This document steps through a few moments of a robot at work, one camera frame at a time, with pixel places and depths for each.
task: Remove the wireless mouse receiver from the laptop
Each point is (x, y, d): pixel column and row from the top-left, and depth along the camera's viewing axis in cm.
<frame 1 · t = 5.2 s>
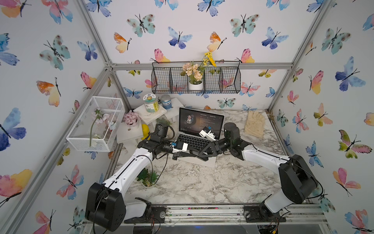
left hand: (195, 150, 69), fingers closed
right hand: (201, 156, 68), fingers open
silver open laptop: (191, 123, 101), point 11 cm above the table
white stepped display stand: (124, 134, 88), point 17 cm above the table
green lidded jar: (151, 105, 86), point 29 cm above the table
small blue jar: (166, 103, 98), point 22 cm above the table
pink flower bouquet pot: (131, 118, 82), point 27 cm above the table

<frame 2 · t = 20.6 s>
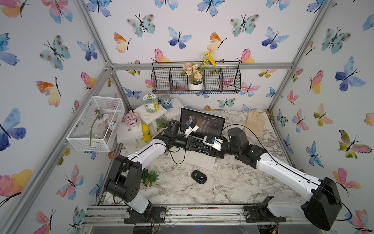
left hand: (203, 147, 76), fingers closed
right hand: (209, 141, 76), fingers open
black wireless mouse: (198, 176, 86), point 3 cm above the table
the other named things where they were.

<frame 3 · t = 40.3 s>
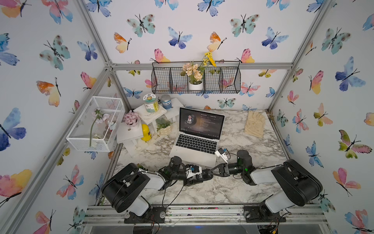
left hand: (202, 173, 83), fingers open
right hand: (212, 173, 76), fingers closed
small succulent in pot: (164, 128, 99), point 10 cm above the table
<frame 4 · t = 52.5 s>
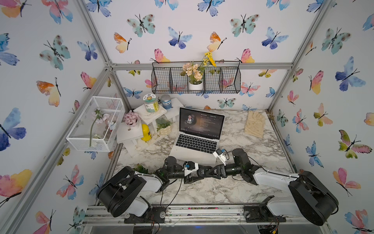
left hand: (202, 170, 79), fingers open
right hand: (209, 173, 77), fingers open
